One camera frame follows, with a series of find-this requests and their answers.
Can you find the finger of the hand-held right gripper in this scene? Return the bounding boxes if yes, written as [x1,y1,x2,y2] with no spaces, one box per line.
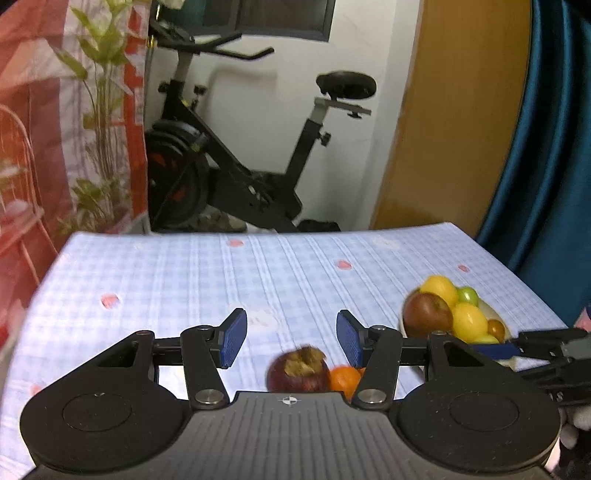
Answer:
[522,360,591,407]
[475,328,591,361]

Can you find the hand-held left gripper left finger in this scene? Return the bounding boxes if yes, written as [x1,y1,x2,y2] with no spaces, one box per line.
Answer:
[97,308,249,411]

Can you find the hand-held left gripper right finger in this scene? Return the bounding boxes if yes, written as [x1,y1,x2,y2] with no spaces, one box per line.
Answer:
[336,310,502,411]

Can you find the beige round plate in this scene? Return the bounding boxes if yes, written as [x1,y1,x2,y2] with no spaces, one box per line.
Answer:
[399,290,523,370]

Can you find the pale yellow lemon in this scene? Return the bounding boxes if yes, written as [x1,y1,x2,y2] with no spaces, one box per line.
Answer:
[450,302,490,342]

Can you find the dark purple mangosteen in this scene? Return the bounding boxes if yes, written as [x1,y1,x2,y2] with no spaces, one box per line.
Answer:
[267,345,331,394]

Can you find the red apple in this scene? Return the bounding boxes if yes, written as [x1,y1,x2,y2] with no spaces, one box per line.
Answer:
[404,292,454,339]

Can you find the deep yellow orange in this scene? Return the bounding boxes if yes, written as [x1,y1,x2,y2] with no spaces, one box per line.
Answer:
[419,275,459,309]

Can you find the person's right hand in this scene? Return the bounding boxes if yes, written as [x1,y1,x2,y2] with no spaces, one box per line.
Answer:
[558,405,591,450]

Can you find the blue checkered tablecloth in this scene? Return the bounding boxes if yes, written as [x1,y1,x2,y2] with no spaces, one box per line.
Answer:
[0,223,570,468]

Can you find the black exercise bike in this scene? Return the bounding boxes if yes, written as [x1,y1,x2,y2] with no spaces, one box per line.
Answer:
[145,21,378,234]

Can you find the blue curtain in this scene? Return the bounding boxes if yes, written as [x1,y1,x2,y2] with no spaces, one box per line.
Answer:
[475,0,591,320]

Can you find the wooden door panel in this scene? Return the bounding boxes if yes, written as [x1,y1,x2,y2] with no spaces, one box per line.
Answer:
[369,0,533,232]

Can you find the printed backdrop cloth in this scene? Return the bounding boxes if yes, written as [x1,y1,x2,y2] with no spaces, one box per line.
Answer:
[0,0,153,289]

